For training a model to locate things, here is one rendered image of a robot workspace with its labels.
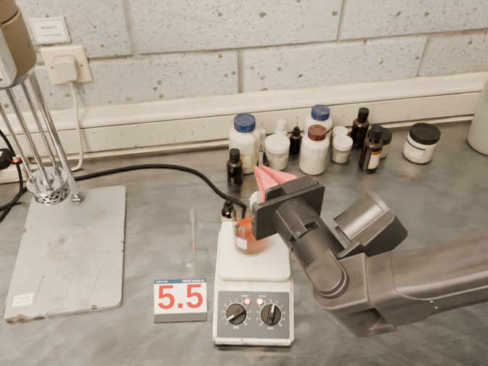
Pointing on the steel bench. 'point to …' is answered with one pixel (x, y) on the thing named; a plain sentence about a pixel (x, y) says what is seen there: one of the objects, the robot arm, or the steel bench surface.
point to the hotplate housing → (252, 290)
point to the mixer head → (14, 46)
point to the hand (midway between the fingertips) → (259, 171)
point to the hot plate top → (257, 268)
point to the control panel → (253, 314)
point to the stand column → (54, 137)
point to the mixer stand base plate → (70, 257)
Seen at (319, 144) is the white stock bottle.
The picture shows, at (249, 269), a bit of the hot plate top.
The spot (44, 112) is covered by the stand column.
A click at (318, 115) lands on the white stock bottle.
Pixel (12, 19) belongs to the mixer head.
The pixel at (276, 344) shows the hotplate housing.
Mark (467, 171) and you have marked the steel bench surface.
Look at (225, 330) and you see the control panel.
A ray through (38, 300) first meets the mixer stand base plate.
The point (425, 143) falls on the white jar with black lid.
